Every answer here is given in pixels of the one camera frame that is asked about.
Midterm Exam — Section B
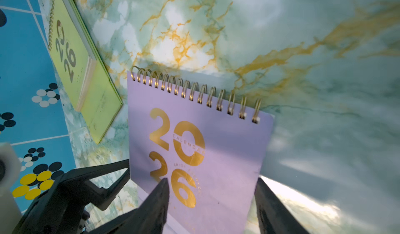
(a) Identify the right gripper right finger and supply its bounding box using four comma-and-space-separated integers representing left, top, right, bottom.
254, 178, 309, 234

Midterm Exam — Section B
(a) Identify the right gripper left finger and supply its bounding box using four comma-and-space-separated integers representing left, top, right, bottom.
93, 178, 170, 234

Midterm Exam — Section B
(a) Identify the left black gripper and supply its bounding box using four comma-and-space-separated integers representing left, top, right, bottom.
12, 160, 130, 234

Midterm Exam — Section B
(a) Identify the purple calendar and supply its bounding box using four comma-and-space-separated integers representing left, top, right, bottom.
127, 67, 274, 234

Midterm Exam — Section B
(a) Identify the green desk calendar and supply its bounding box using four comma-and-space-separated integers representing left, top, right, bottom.
49, 0, 123, 144

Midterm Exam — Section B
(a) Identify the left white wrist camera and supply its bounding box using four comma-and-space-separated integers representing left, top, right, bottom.
1, 143, 22, 234

